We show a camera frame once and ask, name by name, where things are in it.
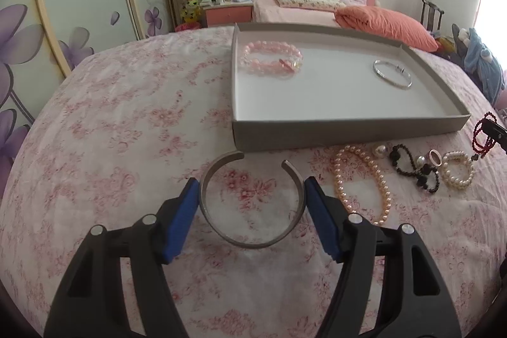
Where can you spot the red waste basket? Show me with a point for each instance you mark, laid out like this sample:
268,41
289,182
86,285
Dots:
186,27

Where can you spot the blue plush toy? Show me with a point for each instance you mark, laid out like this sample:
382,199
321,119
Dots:
481,61

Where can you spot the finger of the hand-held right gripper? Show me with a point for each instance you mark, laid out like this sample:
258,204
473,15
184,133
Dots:
497,130

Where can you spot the orange quilt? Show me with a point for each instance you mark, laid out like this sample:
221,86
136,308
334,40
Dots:
388,25

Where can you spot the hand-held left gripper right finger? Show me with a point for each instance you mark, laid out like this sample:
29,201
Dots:
323,219

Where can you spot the thin silver bangle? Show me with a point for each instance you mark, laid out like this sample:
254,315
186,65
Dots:
401,70

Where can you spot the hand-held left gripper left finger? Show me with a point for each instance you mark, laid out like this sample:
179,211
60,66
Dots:
182,219

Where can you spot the pink nightstand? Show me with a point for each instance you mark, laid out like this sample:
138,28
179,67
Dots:
227,15

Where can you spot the grey cardboard tray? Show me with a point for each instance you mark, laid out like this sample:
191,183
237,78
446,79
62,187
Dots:
317,92

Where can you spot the dark wooden chair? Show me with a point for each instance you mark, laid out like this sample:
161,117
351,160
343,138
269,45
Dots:
431,15

